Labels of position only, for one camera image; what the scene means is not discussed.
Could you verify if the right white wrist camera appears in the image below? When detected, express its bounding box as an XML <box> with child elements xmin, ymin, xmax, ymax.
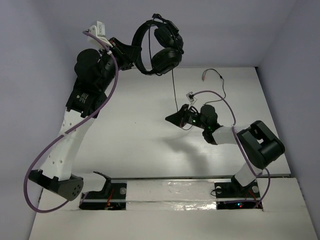
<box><xmin>186</xmin><ymin>91</ymin><xmax>197</xmax><ymax>106</ymax></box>

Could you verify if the aluminium rail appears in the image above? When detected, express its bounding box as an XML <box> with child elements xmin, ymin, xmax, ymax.
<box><xmin>111</xmin><ymin>174</ymin><xmax>292</xmax><ymax>181</ymax></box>

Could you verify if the white taped cover panel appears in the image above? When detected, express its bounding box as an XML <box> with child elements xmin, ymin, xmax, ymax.
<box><xmin>125</xmin><ymin>180</ymin><xmax>217</xmax><ymax>211</ymax></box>

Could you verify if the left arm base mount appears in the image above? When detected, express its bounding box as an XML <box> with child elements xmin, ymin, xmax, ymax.
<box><xmin>78</xmin><ymin>171</ymin><xmax>127</xmax><ymax>211</ymax></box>

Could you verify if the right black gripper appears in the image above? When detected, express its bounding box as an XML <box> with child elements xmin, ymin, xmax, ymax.
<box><xmin>165</xmin><ymin>104</ymin><xmax>208</xmax><ymax>130</ymax></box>

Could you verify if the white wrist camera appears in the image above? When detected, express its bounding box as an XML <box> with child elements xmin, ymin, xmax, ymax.
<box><xmin>186</xmin><ymin>91</ymin><xmax>197</xmax><ymax>106</ymax></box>
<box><xmin>87</xmin><ymin>21</ymin><xmax>108</xmax><ymax>49</ymax></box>

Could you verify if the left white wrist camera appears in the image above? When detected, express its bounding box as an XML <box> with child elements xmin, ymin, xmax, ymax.
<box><xmin>87</xmin><ymin>21</ymin><xmax>108</xmax><ymax>49</ymax></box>

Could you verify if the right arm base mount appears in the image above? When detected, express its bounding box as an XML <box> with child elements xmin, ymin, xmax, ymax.
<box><xmin>210</xmin><ymin>176</ymin><xmax>263</xmax><ymax>210</ymax></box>

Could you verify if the black headphone cable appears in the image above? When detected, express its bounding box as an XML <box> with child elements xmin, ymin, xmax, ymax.
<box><xmin>147</xmin><ymin>24</ymin><xmax>227</xmax><ymax>131</ymax></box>

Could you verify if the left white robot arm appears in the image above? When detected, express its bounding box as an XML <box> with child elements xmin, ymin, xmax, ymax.
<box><xmin>23</xmin><ymin>37</ymin><xmax>142</xmax><ymax>202</ymax></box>

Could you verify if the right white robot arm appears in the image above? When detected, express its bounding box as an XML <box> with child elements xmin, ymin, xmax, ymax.
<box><xmin>165</xmin><ymin>104</ymin><xmax>285</xmax><ymax>197</ymax></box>

